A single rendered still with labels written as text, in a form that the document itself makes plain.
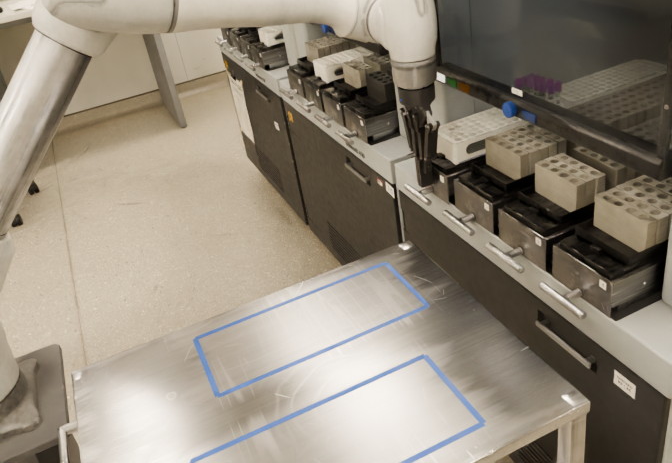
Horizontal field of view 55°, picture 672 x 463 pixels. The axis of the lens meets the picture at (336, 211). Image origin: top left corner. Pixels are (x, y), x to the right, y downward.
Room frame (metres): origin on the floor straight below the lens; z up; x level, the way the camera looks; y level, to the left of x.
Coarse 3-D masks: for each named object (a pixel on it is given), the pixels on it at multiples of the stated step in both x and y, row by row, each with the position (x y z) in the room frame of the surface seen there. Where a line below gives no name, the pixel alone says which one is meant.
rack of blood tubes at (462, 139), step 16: (480, 112) 1.36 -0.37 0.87; (496, 112) 1.35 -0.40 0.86; (448, 128) 1.31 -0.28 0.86; (464, 128) 1.30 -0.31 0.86; (480, 128) 1.28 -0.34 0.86; (496, 128) 1.26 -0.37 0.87; (512, 128) 1.28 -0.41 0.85; (448, 144) 1.25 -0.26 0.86; (464, 144) 1.24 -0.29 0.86; (480, 144) 1.32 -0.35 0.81; (464, 160) 1.23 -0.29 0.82
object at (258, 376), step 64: (384, 256) 0.93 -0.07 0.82; (256, 320) 0.82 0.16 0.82; (320, 320) 0.79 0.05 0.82; (384, 320) 0.76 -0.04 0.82; (448, 320) 0.74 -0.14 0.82; (128, 384) 0.72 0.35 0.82; (192, 384) 0.70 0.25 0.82; (256, 384) 0.68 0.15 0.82; (320, 384) 0.65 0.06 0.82; (384, 384) 0.63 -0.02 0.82; (448, 384) 0.61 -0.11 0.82; (512, 384) 0.59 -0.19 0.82; (64, 448) 0.66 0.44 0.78; (128, 448) 0.60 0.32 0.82; (192, 448) 0.58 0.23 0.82; (256, 448) 0.56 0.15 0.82; (320, 448) 0.55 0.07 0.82; (384, 448) 0.53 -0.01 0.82; (448, 448) 0.51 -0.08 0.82; (512, 448) 0.51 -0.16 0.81; (576, 448) 0.54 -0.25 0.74
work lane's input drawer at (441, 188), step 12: (444, 156) 1.26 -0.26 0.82; (480, 156) 1.24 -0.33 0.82; (432, 168) 1.25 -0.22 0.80; (444, 168) 1.22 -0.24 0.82; (456, 168) 1.22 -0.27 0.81; (468, 168) 1.22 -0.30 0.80; (444, 180) 1.21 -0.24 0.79; (420, 192) 1.25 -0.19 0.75; (432, 192) 1.26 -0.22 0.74; (444, 192) 1.21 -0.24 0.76
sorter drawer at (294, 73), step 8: (296, 64) 2.14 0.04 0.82; (288, 72) 2.12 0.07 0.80; (296, 72) 2.06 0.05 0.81; (304, 72) 2.03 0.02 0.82; (312, 72) 2.04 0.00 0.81; (296, 80) 2.06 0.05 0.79; (296, 88) 2.07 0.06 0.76; (304, 88) 2.01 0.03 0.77; (288, 96) 2.03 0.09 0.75; (304, 96) 2.01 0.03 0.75
